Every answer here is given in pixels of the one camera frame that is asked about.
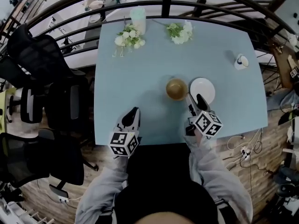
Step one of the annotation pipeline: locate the brown bowl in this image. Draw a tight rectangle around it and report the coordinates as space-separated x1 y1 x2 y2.
165 78 189 101

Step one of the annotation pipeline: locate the person's right forearm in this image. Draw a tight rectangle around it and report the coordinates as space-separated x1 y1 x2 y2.
183 131 254 224

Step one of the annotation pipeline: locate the black cable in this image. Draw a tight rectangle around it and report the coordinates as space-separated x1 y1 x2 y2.
247 140 263 196

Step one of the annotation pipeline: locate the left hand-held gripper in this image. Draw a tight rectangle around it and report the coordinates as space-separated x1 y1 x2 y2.
108 107 141 158

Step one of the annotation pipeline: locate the person's upper body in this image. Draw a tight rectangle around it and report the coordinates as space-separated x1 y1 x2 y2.
114 143 219 224

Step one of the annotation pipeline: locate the yellow-green table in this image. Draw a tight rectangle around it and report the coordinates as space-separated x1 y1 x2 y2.
0 87 17 132

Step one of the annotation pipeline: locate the small white cup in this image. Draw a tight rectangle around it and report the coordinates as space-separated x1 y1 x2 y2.
234 53 250 70

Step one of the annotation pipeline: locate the black mesh office chair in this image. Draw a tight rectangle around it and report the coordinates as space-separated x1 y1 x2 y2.
0 127 99 197
7 23 95 137
0 55 32 91

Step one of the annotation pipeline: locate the tall white tumbler green lid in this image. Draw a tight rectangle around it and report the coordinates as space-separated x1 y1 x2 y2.
129 6 147 35

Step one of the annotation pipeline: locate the white flower bouquet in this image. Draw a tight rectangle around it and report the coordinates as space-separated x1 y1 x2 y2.
151 19 194 45
112 23 146 57

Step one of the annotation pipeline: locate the white globe lamp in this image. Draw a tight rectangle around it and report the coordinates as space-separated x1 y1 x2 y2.
288 33 299 47

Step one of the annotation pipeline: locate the brown wooden side table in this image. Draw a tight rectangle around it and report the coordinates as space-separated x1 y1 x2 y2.
268 33 299 90

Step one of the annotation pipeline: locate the white round plate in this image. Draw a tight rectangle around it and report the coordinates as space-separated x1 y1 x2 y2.
189 77 216 105

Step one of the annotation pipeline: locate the green and black bag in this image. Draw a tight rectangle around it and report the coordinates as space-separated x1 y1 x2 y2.
278 111 299 126

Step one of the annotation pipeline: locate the white rack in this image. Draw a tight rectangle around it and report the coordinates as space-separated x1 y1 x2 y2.
0 196 56 224

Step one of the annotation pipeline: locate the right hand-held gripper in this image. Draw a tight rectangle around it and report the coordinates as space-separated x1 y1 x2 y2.
184 94 224 139

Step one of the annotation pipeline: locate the person's left forearm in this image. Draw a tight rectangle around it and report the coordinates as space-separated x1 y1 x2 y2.
74 154 129 224

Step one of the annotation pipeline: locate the light blue table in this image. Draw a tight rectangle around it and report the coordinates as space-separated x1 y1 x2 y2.
0 0 299 84

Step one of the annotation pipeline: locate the grey-blue cloth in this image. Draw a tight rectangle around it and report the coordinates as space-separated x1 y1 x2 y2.
279 89 299 108

